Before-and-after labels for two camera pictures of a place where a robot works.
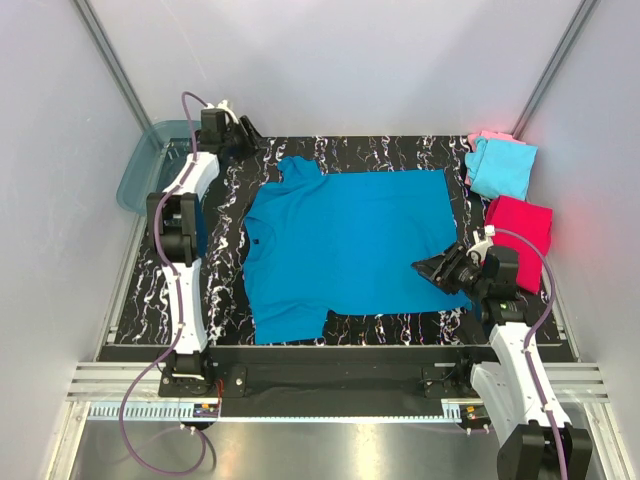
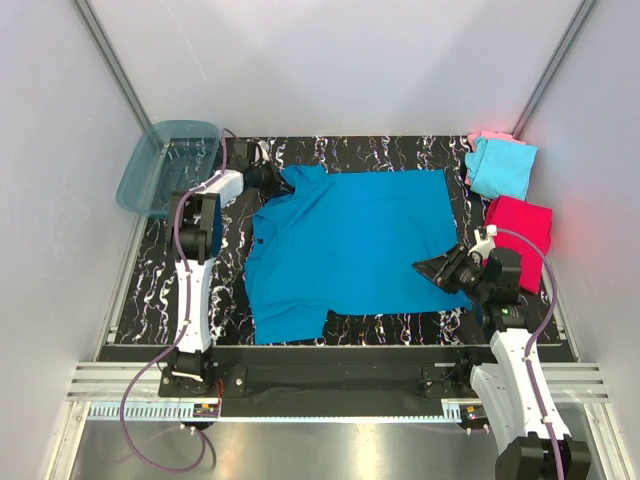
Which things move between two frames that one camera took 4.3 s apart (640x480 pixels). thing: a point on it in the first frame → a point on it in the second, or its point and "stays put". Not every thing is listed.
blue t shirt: x=345 y=243 stays put
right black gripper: x=453 y=256 stays put
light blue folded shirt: x=499 y=167 stays put
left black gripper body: x=237 y=142 → x=265 y=180
